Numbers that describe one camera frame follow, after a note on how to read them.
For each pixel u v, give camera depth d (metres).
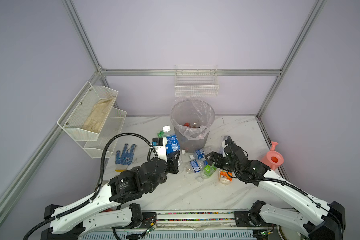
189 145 0.96
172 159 0.51
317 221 0.40
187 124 1.02
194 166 0.90
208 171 0.86
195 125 1.01
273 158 0.85
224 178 0.84
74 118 0.68
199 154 0.92
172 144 0.59
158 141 0.51
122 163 0.95
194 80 0.95
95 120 0.77
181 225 0.73
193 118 1.01
